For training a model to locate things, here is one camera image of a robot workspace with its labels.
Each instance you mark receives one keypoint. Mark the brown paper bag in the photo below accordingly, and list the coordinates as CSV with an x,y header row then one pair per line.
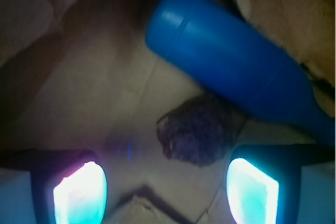
x,y
77,74

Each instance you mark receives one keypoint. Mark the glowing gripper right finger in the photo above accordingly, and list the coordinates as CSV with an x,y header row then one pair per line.
x,y
282,184

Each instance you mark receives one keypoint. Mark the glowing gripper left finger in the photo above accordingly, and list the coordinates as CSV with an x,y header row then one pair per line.
x,y
52,186

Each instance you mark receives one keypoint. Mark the blue plastic bottle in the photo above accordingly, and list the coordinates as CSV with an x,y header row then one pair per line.
x,y
228,56

